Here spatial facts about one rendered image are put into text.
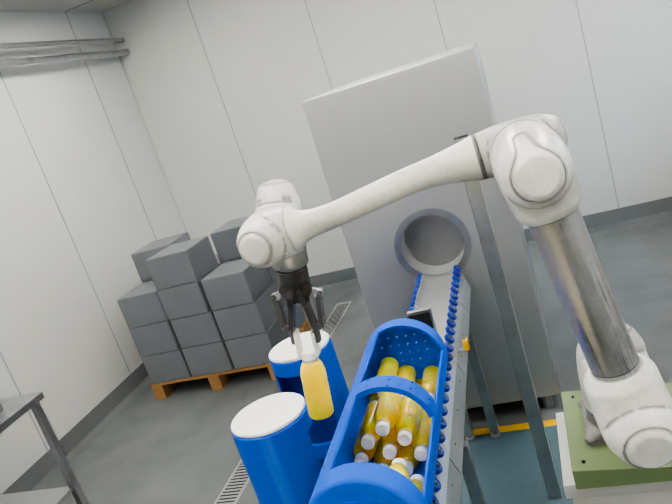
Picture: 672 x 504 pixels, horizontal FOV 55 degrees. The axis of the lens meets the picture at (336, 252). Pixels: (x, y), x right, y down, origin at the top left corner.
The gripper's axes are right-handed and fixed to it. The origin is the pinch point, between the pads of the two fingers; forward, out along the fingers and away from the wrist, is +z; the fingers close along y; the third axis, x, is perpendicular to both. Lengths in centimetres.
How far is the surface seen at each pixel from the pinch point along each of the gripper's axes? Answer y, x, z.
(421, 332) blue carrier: -19, -63, 28
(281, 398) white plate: 35, -59, 49
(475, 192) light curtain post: -41, -118, -6
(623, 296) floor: -127, -323, 131
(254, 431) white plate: 39, -39, 50
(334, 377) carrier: 26, -100, 63
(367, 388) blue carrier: -8.6, -17.9, 23.4
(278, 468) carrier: 32, -37, 63
